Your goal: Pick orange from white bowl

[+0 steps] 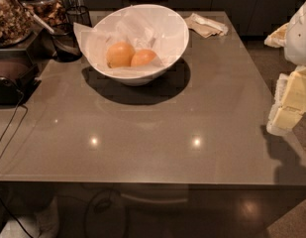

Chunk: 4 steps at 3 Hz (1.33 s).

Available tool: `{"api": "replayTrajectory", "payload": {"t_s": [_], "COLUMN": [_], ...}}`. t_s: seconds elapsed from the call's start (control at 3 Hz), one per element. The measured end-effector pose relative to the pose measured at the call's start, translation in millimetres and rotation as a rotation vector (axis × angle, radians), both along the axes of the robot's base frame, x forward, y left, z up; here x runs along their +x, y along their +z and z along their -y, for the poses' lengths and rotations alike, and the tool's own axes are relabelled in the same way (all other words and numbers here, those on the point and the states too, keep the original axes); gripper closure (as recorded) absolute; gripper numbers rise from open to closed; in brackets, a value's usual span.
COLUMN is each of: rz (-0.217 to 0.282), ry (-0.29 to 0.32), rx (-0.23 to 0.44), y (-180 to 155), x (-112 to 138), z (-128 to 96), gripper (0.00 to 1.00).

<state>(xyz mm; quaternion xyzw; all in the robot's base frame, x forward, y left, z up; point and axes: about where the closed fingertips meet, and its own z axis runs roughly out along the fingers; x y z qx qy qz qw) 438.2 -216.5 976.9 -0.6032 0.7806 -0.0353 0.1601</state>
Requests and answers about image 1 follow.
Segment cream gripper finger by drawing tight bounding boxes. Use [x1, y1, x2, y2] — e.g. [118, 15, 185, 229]
[264, 23, 288, 48]

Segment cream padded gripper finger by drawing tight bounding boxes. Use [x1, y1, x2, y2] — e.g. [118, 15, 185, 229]
[266, 65, 306, 136]

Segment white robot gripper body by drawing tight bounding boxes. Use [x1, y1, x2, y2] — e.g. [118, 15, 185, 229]
[284, 1, 306, 66]

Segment orange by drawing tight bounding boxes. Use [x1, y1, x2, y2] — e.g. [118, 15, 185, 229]
[106, 42, 135, 68]
[131, 49, 156, 66]

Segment white paper bowl liner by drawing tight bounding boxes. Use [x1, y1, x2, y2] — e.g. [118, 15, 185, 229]
[72, 8, 166, 78]

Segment white ceramic bowl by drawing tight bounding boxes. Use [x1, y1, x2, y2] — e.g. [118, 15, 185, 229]
[84, 4, 190, 86]

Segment folded paper napkins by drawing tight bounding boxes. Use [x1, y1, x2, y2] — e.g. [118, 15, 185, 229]
[184, 13, 229, 38]

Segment black appliance box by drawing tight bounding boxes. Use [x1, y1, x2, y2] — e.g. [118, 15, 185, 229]
[0, 52, 40, 106]

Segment large glass snack jar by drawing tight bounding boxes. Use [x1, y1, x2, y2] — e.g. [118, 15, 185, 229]
[0, 0, 32, 48]

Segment black wire cup holder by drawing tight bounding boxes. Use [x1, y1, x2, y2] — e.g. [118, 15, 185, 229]
[65, 6, 91, 27]

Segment black scoop with white handle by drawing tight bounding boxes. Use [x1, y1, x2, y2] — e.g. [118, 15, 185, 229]
[27, 9, 82, 62]

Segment black power cable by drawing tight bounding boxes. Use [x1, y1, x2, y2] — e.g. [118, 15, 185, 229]
[0, 79, 29, 169]

